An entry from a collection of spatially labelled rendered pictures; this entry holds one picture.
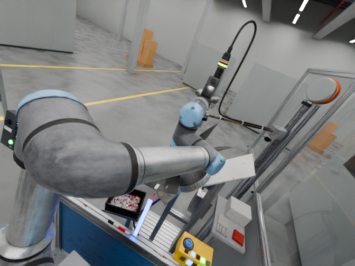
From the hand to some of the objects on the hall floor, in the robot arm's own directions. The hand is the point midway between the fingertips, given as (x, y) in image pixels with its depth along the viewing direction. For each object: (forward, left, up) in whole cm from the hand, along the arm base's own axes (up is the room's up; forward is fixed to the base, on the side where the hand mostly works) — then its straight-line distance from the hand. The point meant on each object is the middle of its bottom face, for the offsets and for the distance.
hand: (209, 93), depth 82 cm
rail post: (-54, +45, -164) cm, 178 cm away
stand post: (+18, -24, -168) cm, 170 cm away
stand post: (+11, -2, -167) cm, 167 cm away
